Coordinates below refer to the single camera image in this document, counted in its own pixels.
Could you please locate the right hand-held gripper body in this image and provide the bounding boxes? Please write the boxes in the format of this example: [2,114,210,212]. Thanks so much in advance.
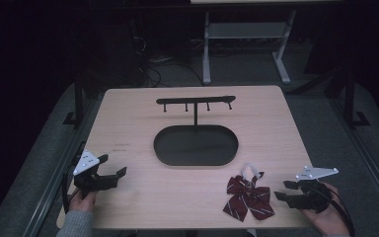
[286,165,341,213]

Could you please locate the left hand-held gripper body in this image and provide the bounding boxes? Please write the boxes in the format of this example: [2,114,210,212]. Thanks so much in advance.
[72,149,118,199]

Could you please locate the dark red striped bow tie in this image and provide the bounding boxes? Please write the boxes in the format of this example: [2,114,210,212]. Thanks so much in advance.
[222,161,276,222]

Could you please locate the black hook stand with tray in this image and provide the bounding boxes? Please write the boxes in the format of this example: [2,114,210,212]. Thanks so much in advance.
[153,95,240,168]

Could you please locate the person's left hand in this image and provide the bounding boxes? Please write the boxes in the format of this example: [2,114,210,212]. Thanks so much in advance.
[68,189,98,213]

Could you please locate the person's right hand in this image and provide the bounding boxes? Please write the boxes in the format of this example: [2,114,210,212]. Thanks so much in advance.
[299,182,351,237]

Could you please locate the black metal stand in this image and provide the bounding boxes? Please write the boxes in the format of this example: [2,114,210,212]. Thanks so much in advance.
[61,74,92,128]
[340,69,372,129]

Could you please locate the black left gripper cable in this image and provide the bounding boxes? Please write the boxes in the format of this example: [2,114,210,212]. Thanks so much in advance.
[61,141,87,215]

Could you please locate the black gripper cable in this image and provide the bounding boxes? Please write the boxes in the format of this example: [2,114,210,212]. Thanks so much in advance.
[61,141,87,215]
[319,187,356,237]

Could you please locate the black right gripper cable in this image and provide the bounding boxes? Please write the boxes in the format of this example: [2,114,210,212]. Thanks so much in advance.
[319,187,356,237]

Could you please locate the grey metal rail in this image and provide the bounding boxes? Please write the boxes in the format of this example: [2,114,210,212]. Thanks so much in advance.
[21,98,104,237]
[328,97,379,219]

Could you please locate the black floor cables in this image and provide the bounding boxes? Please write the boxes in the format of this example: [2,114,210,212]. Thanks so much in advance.
[129,34,205,89]

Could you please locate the white metal desk frame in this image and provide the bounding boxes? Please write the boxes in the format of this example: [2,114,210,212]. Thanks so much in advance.
[201,9,298,86]

